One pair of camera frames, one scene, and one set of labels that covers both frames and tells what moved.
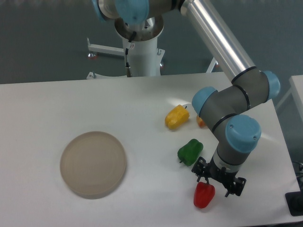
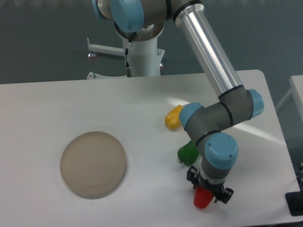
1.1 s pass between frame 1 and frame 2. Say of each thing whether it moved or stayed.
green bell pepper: stayed
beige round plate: stayed
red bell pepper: stayed
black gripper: moved
